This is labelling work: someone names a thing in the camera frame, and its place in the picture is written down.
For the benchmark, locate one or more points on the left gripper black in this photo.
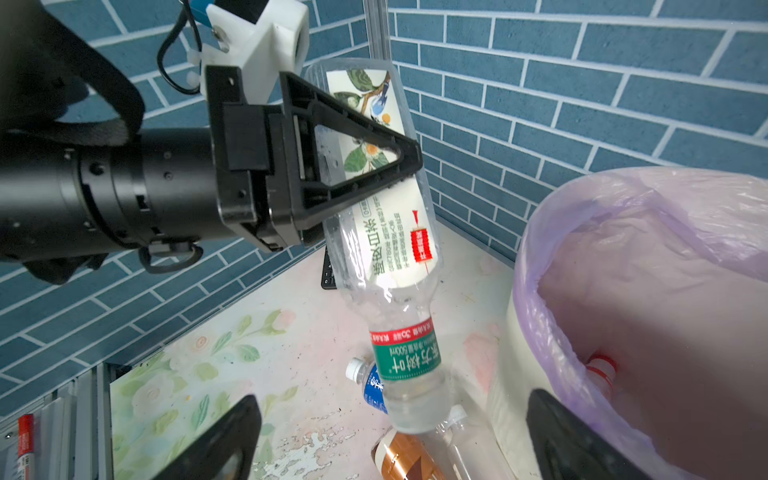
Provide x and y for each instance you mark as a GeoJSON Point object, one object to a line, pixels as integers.
{"type": "Point", "coordinates": [343, 143]}

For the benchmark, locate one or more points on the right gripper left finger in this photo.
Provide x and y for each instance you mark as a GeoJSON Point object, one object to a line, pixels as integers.
{"type": "Point", "coordinates": [224, 451]}

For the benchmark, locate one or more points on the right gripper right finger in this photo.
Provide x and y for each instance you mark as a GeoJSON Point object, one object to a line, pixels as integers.
{"type": "Point", "coordinates": [566, 448]}

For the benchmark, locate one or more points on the clear bottle green red neck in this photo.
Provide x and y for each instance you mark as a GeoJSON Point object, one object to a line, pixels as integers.
{"type": "Point", "coordinates": [385, 254]}

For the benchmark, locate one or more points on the clear bottle red label red cap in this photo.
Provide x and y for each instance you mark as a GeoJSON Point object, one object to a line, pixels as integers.
{"type": "Point", "coordinates": [602, 371]}

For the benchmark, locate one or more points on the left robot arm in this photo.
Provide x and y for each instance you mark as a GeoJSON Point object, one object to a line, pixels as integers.
{"type": "Point", "coordinates": [81, 178]}

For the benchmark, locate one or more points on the white ribbed trash bin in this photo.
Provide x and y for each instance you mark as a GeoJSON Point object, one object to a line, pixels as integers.
{"type": "Point", "coordinates": [517, 374]}

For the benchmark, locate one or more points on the purple plastic bin liner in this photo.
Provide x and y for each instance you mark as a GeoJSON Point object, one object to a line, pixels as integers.
{"type": "Point", "coordinates": [664, 270]}

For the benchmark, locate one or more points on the black desk calculator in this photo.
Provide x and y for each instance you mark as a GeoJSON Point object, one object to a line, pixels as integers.
{"type": "Point", "coordinates": [328, 281]}

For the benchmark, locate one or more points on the frosted clear square bottle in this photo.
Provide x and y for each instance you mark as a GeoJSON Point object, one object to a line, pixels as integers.
{"type": "Point", "coordinates": [467, 447]}

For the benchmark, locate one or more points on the clear bottle blue label white cap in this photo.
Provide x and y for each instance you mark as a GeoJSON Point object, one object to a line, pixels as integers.
{"type": "Point", "coordinates": [364, 373]}

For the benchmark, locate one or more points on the brown coffee bottle lying sideways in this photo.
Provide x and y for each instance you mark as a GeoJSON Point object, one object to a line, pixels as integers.
{"type": "Point", "coordinates": [399, 456]}

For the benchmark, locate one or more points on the red marker pen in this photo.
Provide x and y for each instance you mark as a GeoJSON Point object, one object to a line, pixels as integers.
{"type": "Point", "coordinates": [25, 465]}

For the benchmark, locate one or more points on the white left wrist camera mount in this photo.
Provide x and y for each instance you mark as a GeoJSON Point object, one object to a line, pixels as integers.
{"type": "Point", "coordinates": [260, 38]}

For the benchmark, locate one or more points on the aluminium rail frame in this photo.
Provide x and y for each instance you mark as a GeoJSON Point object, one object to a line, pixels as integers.
{"type": "Point", "coordinates": [71, 430]}

